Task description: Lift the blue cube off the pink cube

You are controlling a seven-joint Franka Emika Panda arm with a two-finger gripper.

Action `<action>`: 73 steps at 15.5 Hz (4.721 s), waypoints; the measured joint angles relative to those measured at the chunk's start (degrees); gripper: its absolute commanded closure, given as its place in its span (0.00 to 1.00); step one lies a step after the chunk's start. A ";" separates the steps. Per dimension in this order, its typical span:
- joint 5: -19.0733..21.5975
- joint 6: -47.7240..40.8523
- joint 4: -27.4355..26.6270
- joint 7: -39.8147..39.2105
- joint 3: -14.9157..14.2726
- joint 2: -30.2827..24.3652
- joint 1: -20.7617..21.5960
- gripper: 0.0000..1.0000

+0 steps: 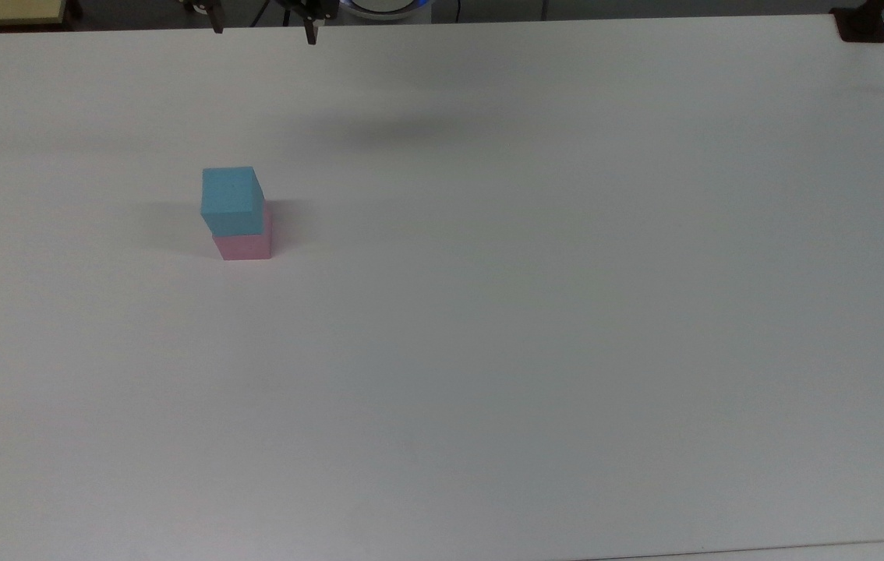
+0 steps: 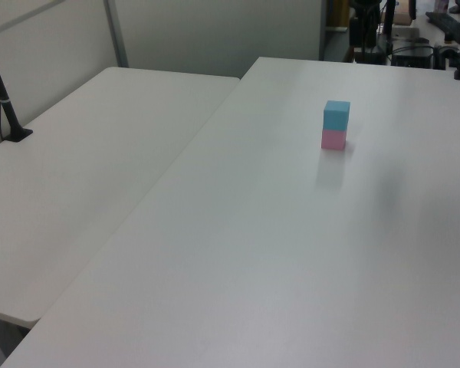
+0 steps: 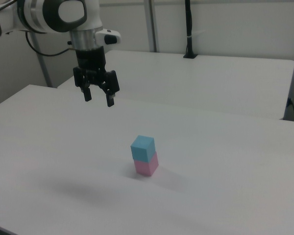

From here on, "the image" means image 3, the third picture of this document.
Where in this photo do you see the blue cube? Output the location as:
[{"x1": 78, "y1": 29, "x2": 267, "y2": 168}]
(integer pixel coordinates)
[{"x1": 130, "y1": 135, "x2": 155, "y2": 163}]

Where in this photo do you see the white table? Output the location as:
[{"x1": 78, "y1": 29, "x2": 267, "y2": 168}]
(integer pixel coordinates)
[{"x1": 56, "y1": 49, "x2": 294, "y2": 121}]

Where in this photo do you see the black camera pole with cables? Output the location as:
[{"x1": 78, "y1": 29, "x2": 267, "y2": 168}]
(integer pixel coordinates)
[{"x1": 183, "y1": 0, "x2": 199, "y2": 59}]

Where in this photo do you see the pink cube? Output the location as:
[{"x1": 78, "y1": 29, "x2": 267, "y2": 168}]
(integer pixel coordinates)
[{"x1": 133, "y1": 151, "x2": 160, "y2": 177}]

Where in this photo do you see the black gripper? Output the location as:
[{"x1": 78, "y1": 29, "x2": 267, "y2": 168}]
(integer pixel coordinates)
[{"x1": 73, "y1": 45, "x2": 120, "y2": 108}]

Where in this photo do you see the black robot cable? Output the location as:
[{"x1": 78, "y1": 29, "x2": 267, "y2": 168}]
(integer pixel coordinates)
[{"x1": 25, "y1": 31, "x2": 76, "y2": 57}]

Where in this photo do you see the grey metal frame post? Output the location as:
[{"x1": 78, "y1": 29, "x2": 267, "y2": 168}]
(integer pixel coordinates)
[
  {"x1": 144, "y1": 0, "x2": 160, "y2": 53},
  {"x1": 29, "y1": 31, "x2": 53, "y2": 88}
]

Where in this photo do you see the black wall cable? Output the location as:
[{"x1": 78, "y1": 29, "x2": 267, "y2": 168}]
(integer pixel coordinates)
[{"x1": 287, "y1": 97, "x2": 294, "y2": 122}]

